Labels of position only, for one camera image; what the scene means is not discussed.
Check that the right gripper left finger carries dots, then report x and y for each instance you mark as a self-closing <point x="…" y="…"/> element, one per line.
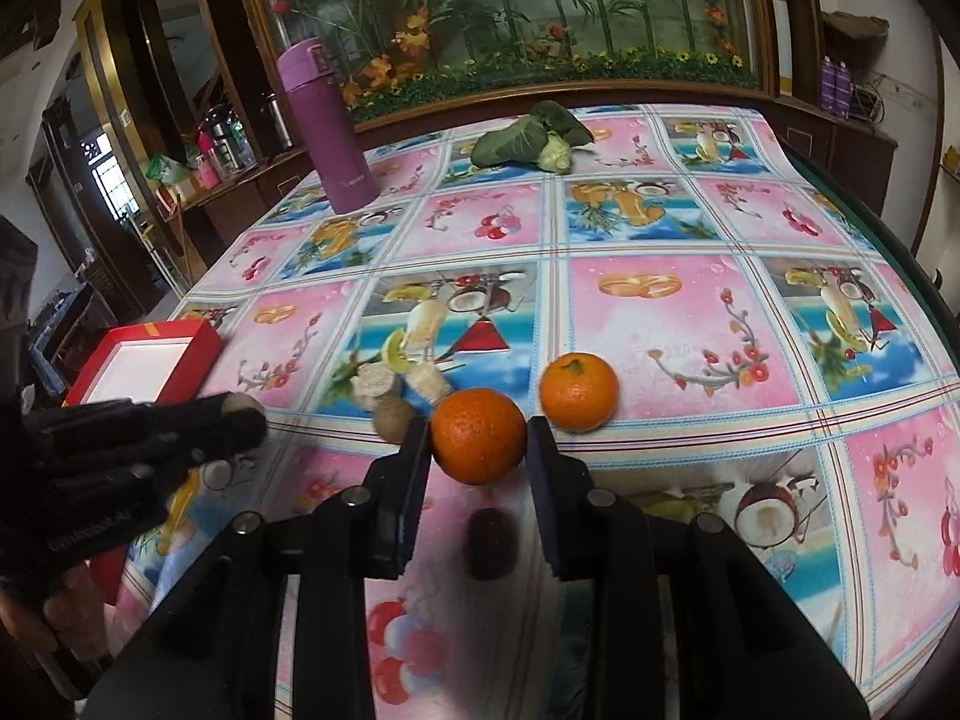
<point x="365" y="531"/>

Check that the brown kiwi fruit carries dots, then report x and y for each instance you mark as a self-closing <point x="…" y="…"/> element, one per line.
<point x="392" y="417"/>

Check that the steel thermos on counter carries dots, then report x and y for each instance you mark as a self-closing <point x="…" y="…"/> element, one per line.
<point x="271" y="104"/>

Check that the green snack bag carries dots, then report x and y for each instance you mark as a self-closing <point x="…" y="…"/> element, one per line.
<point x="166" y="171"/>

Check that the green leafy vegetable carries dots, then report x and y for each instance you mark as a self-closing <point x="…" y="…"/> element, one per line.
<point x="544" y="138"/>

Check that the pink bottle on counter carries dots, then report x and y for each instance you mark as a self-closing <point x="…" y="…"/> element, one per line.
<point x="209" y="176"/>

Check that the orange mandarin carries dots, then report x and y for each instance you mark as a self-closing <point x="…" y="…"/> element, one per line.
<point x="579" y="392"/>
<point x="479" y="436"/>

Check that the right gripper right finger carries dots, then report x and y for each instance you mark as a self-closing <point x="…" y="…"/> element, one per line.
<point x="591" y="534"/>

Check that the red date front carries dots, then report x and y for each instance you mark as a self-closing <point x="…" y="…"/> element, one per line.
<point x="491" y="544"/>

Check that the fruit pattern tablecloth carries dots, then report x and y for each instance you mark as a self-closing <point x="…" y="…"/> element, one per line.
<point x="710" y="329"/>

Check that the purple bottles on shelf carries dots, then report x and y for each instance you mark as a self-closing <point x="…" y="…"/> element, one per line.
<point x="836" y="88"/>

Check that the purple thermos bottle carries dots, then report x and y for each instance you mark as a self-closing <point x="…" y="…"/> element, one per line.
<point x="328" y="134"/>

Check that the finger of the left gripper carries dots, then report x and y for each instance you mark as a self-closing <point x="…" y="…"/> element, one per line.
<point x="196" y="431"/>

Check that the flower mural glass panel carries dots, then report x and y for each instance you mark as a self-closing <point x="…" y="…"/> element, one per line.
<point x="390" y="55"/>

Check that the person's left hand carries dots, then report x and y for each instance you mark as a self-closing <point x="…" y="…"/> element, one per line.
<point x="73" y="617"/>

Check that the red white shallow box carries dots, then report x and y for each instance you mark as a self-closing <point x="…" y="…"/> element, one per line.
<point x="166" y="362"/>

